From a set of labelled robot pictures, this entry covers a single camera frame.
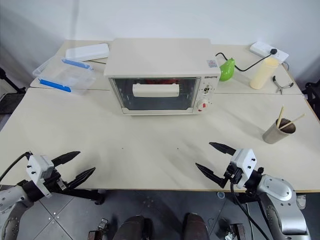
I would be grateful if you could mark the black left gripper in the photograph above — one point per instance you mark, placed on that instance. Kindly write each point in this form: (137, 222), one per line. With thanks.
(56, 182)

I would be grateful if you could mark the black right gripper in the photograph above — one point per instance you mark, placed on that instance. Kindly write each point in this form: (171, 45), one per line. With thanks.
(233, 173)

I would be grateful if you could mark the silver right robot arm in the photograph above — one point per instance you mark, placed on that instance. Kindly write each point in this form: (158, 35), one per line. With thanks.
(282, 200)

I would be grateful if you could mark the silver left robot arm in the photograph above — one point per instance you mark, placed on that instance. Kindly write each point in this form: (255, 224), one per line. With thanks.
(11, 200)

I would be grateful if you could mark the cream toaster oven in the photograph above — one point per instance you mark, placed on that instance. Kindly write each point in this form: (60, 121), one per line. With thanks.
(160, 57)

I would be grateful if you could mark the white timer knob red mark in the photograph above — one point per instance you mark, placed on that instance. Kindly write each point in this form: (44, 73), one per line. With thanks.
(203, 104)

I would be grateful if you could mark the metal cup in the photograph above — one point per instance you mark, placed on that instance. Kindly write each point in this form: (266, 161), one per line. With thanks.
(276, 135)

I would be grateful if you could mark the dark rounded shape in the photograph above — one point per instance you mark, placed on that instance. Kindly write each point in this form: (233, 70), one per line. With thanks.
(196, 226)
(135, 228)

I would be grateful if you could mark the wooden chopstick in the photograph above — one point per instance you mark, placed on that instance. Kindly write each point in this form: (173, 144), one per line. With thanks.
(281, 115)
(295, 120)

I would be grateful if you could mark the clear container with blue clips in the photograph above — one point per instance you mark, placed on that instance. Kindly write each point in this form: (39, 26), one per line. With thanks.
(63, 77)

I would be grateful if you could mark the green pear-shaped object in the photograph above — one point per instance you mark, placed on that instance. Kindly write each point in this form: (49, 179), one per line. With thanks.
(227, 70)

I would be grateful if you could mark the metal nipper pliers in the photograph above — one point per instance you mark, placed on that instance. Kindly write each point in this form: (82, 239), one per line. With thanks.
(279, 86)

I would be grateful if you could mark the cream cylindrical tube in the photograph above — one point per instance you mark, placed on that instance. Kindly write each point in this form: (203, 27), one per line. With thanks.
(263, 73)

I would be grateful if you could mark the black tripod stand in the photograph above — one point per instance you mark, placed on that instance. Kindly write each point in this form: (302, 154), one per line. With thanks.
(7, 80)

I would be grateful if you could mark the black equipment stand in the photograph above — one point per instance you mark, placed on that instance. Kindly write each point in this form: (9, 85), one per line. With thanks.
(313, 100)

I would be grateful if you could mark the white plastic container lid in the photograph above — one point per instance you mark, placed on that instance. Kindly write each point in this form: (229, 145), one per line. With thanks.
(87, 51)

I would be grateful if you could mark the white power strip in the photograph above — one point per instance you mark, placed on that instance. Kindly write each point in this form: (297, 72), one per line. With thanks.
(260, 47)

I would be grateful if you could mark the black power plug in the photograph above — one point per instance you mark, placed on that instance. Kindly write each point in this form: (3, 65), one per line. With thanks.
(274, 51)

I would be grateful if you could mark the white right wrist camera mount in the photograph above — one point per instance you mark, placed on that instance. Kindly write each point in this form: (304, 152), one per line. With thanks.
(243, 162)

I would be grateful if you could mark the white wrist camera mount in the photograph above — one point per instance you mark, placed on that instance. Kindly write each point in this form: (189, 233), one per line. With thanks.
(243, 162)
(36, 170)

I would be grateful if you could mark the black table frame bar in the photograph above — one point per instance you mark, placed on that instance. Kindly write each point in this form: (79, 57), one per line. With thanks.
(80, 194)

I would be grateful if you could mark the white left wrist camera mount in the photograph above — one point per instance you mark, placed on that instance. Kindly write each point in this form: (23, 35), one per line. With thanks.
(36, 170)

